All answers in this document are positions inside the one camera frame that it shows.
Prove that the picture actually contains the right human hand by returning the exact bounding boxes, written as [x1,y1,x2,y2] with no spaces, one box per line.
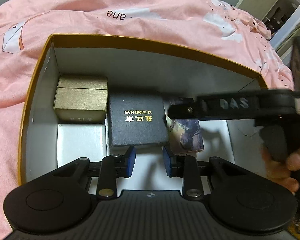
[261,146,300,193]

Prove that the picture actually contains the purple illustrated card box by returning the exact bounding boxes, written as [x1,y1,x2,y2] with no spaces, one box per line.
[164,97,204,155]

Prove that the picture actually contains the pink printed bed duvet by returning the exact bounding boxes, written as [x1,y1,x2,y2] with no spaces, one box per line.
[0,0,294,239]

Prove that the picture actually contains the gold textured gift box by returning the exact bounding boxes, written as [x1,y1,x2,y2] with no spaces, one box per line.
[53,75,108,124]

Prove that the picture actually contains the white flat box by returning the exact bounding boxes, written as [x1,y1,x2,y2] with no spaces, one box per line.
[57,124,107,167]

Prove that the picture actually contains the black box gold lettering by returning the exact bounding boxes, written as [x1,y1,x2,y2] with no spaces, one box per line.
[108,92,169,148]

